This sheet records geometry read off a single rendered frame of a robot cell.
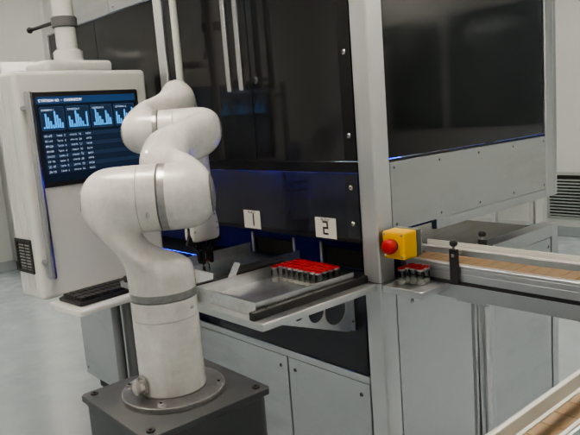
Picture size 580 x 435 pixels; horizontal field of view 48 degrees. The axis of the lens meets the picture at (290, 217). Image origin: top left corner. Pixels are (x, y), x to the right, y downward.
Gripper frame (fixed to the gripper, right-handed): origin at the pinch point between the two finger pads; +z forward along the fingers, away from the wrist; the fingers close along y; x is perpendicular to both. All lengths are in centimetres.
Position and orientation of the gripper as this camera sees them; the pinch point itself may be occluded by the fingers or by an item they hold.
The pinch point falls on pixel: (205, 255)
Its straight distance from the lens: 200.4
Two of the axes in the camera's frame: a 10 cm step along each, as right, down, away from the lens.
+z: 0.8, 9.8, 1.7
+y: -7.4, 1.7, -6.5
